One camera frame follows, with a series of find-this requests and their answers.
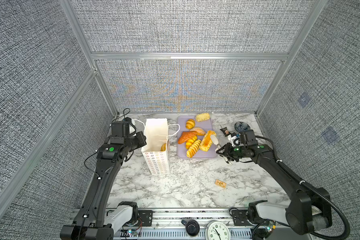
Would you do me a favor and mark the small orange candy wrapper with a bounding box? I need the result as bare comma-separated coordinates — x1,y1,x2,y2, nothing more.
215,180,227,189

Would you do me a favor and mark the lavender tray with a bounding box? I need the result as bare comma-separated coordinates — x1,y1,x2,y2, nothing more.
177,116,217,159

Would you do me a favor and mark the small black snack packet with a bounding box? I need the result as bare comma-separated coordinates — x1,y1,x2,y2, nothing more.
220,127,231,137

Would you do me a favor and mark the small yellow croissant bread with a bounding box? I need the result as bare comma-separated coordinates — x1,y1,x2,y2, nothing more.
186,119,196,130

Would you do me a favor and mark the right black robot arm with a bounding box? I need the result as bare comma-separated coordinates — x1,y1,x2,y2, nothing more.
211,131,333,235

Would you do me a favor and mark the yellow braided pastry bread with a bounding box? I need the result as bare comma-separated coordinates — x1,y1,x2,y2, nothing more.
200,130,216,152

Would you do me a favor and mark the pale crumbly square bread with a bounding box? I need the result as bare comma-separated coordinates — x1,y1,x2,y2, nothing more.
195,113,211,122

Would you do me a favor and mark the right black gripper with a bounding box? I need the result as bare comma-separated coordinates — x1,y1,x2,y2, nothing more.
216,142,248,161

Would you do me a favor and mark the ridged yellow spiral bread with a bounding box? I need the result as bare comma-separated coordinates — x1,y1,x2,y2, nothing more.
187,140,202,158

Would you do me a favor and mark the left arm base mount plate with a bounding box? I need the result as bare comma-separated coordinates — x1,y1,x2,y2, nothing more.
123,210,154,229

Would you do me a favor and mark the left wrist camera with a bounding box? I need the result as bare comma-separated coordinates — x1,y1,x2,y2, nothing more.
111,118,137,138

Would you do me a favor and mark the black round knob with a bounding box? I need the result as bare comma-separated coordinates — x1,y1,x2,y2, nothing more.
181,220,200,237

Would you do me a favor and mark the white analog clock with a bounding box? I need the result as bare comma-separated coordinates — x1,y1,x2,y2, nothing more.
205,221,231,240

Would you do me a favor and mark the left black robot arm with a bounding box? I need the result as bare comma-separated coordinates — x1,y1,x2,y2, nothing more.
60,132,147,240

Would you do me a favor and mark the white printed paper bag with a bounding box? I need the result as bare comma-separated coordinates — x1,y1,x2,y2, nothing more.
133,118,180,176

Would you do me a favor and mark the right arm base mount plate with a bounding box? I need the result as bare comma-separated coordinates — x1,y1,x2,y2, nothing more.
229,209,252,227

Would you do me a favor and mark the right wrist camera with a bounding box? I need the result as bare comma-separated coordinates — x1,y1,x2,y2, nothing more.
229,130,258,147

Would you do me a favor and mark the long golden baguette bread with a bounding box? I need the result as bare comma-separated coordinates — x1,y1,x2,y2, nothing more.
161,144,167,152

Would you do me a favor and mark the sesame bun bread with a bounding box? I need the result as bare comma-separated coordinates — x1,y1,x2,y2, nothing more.
190,127,206,136

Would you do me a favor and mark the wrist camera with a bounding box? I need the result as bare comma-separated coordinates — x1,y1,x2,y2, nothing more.
229,130,258,147
111,118,137,138

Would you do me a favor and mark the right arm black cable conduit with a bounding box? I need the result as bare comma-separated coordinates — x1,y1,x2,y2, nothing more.
254,135,351,240

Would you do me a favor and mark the reddish brown loaf bread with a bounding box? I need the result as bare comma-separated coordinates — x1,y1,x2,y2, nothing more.
178,131,197,145

